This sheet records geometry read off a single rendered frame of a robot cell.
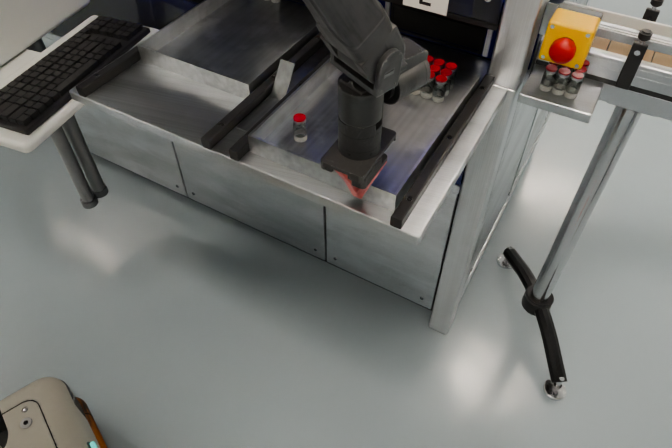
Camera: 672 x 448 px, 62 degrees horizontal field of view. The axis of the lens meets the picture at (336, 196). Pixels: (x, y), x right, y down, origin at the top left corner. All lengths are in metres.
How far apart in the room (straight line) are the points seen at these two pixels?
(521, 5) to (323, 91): 0.36
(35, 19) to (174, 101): 0.51
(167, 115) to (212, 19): 0.32
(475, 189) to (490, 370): 0.64
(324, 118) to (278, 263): 0.96
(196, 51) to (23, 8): 0.44
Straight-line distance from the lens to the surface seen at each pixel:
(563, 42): 0.98
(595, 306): 1.93
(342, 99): 0.68
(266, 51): 1.15
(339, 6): 0.54
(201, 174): 1.82
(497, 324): 1.79
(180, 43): 1.21
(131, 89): 1.10
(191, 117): 1.00
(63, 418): 1.43
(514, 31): 1.03
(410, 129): 0.95
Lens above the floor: 1.49
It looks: 47 degrees down
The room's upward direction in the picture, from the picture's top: straight up
